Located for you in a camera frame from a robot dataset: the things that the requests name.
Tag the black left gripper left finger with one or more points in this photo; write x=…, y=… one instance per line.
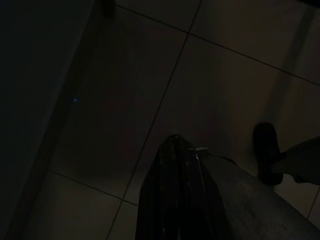
x=162, y=190

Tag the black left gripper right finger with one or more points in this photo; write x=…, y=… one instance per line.
x=197, y=200

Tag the person's dark shoe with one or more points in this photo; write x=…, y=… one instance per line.
x=267, y=150

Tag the person's grey trouser leg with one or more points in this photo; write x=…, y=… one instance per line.
x=300, y=157

